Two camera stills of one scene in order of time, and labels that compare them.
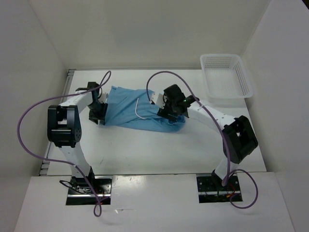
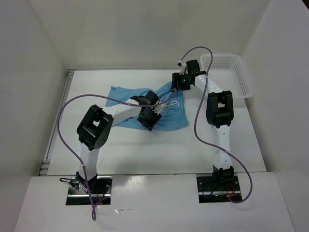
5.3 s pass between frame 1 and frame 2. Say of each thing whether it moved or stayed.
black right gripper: moved
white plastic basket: stayed
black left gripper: moved
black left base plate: stayed
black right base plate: stayed
